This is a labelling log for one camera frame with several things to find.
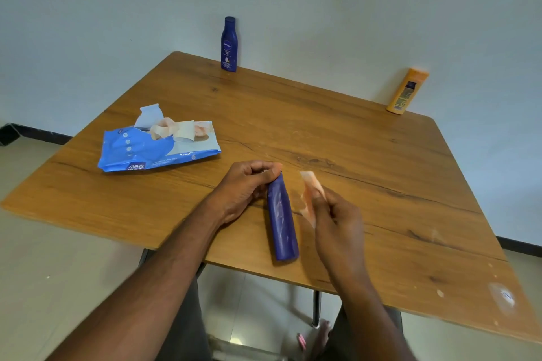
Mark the person's left hand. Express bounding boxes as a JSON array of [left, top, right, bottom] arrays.
[[210, 160, 283, 226]]

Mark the person's right hand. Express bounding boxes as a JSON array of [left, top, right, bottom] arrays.
[[311, 186, 370, 289]]

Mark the peach wet wipe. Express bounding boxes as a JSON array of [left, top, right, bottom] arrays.
[[300, 170, 327, 229]]

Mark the plain blue lotion bottle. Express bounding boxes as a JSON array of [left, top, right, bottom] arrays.
[[267, 172, 300, 262]]

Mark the person's left forearm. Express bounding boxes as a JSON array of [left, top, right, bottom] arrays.
[[46, 200, 225, 361]]

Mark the person's right forearm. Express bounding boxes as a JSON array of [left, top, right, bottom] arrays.
[[332, 280, 418, 361]]

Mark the crumpled wet wipe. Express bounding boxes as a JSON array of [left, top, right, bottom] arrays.
[[150, 117, 212, 141]]

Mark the blue wet wipes pack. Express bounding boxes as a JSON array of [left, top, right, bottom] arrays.
[[97, 103, 222, 173]]

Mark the blue labelled lotion bottle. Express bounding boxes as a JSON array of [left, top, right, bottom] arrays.
[[220, 16, 239, 73]]

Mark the orange lotion bottle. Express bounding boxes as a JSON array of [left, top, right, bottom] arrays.
[[386, 68, 429, 115]]

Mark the person's foot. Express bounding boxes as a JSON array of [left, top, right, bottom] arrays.
[[303, 319, 332, 361]]

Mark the black baseboard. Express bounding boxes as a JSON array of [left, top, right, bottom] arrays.
[[0, 122, 73, 146], [496, 236, 542, 259]]

